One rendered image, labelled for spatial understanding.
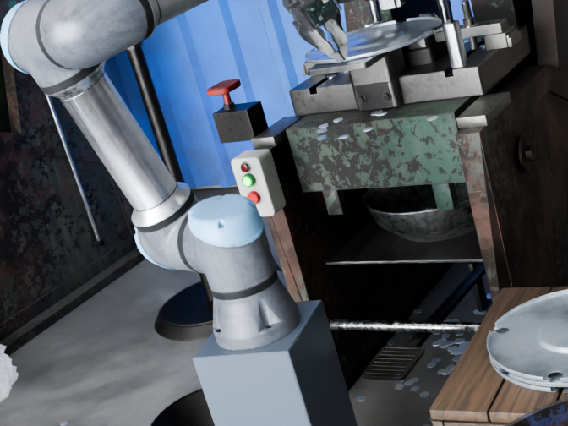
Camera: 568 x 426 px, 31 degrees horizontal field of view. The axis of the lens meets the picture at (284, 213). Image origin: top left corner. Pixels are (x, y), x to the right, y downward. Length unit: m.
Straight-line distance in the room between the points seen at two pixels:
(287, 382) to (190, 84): 2.47
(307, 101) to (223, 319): 0.69
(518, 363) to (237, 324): 0.45
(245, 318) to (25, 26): 0.58
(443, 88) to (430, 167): 0.16
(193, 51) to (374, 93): 1.95
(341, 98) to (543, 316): 0.71
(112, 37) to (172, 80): 2.59
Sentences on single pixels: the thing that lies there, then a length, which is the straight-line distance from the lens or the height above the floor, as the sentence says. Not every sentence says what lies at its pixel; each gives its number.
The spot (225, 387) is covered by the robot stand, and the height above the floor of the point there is 0.39.
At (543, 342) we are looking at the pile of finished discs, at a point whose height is 0.37.
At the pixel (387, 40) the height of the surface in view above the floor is 0.79.
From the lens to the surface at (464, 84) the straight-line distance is 2.06.
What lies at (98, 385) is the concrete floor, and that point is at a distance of 2.84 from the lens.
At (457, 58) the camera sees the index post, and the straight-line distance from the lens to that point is 2.06.
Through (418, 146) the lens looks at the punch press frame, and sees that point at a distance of 2.04.
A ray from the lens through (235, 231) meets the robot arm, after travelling 1.63.
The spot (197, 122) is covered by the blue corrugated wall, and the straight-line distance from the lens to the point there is 4.10.
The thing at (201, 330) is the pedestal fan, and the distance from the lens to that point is 2.89.
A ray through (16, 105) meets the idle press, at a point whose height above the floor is 0.68.
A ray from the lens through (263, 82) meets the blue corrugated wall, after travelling 3.86.
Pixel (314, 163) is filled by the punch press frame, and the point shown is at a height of 0.56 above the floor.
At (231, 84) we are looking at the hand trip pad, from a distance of 2.21.
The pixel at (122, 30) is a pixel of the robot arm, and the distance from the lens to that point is 1.53.
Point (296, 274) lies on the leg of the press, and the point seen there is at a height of 0.33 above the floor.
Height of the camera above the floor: 1.18
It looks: 19 degrees down
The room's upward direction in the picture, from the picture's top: 16 degrees counter-clockwise
